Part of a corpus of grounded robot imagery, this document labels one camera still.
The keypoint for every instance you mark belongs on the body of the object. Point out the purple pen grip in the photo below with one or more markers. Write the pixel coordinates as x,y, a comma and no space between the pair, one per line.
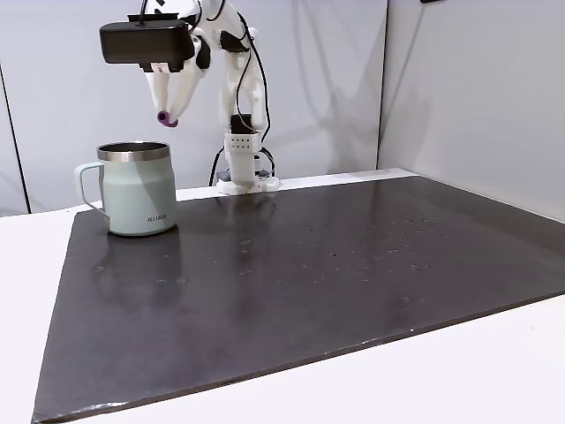
170,123

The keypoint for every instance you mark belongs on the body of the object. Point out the pale green steel-rimmed mug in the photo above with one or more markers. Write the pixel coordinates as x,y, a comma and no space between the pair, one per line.
141,194

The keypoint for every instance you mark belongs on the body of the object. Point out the dark grey table mat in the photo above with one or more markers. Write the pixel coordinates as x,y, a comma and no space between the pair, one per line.
287,287

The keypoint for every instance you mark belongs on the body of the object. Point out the black camera box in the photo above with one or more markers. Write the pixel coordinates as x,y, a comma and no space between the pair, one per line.
141,42

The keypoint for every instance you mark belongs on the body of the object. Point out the black wall-mounted object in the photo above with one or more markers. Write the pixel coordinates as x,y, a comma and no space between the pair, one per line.
431,1

